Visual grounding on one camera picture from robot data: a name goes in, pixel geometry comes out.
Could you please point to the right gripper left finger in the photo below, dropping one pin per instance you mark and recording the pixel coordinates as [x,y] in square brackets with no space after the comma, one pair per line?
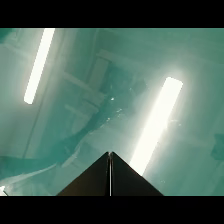
[95,181]

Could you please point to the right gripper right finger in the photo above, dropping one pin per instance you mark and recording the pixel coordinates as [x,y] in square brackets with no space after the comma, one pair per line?
[128,181]

